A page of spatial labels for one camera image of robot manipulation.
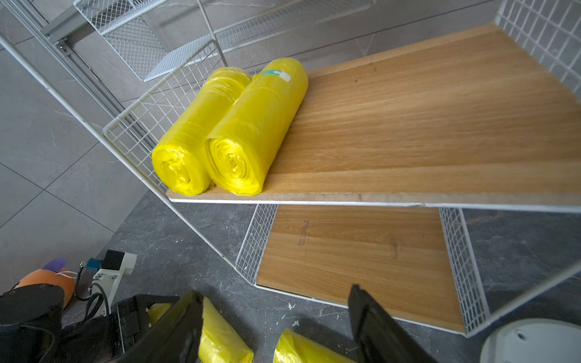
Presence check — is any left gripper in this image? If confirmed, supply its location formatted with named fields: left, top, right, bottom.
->
left=54, top=294, right=179, bottom=362

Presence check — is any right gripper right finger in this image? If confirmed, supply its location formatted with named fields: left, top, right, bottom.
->
left=348, top=284, right=435, bottom=362

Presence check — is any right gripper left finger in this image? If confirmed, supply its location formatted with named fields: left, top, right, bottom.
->
left=115, top=290, right=204, bottom=362

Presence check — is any yellow roll diagonal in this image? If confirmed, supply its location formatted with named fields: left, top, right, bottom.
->
left=147, top=296, right=255, bottom=363

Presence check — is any yellow roll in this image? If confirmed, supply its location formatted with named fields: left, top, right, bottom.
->
left=152, top=67, right=252, bottom=196
left=204, top=57, right=309, bottom=197

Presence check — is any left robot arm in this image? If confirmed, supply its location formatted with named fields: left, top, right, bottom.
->
left=1, top=284, right=180, bottom=362

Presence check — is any orange carrot plush toy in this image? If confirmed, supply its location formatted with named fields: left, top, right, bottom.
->
left=15, top=258, right=78, bottom=308

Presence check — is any yellow roll middle horizontal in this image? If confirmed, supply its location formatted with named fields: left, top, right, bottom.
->
left=273, top=329, right=355, bottom=363

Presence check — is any white round paddle object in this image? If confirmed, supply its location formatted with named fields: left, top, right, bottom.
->
left=480, top=319, right=580, bottom=362

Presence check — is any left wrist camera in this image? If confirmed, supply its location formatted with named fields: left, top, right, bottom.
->
left=74, top=250, right=137, bottom=316

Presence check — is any white wire three-tier shelf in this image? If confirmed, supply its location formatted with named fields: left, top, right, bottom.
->
left=0, top=0, right=581, bottom=337

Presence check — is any white wire wall basket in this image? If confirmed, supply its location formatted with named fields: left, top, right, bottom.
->
left=74, top=1, right=375, bottom=82

